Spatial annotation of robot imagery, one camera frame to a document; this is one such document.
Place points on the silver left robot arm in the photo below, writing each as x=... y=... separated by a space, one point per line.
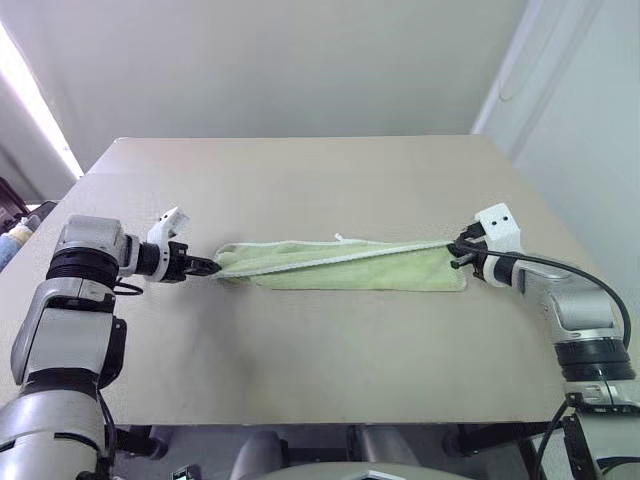
x=65 y=340

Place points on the silver robot torso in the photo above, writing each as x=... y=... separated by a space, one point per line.
x=370 y=471

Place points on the blue cloth bundle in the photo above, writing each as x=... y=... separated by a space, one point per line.
x=10 y=250

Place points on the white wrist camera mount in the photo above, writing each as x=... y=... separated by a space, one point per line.
x=500 y=222
x=172 y=220

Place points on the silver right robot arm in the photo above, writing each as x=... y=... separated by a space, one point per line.
x=580 y=305

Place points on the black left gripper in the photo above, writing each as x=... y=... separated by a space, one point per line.
x=177 y=262

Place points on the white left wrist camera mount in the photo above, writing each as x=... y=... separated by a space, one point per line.
x=172 y=220

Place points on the light green towel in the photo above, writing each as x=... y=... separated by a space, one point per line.
x=350 y=270

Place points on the dark hard case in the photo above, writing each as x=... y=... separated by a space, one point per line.
x=9 y=202

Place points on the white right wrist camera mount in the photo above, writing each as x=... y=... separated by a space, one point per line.
x=500 y=222

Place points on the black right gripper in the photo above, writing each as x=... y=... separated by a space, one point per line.
x=477 y=235

